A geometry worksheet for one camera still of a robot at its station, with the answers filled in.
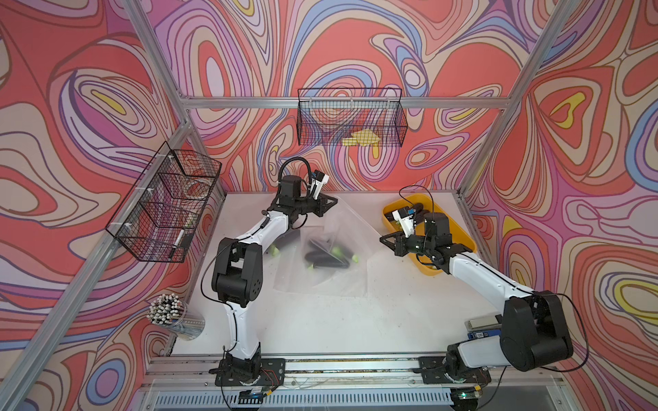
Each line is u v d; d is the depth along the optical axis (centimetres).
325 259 93
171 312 68
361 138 91
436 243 67
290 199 75
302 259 98
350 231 91
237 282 53
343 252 92
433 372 73
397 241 79
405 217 75
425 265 73
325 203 82
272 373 73
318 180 80
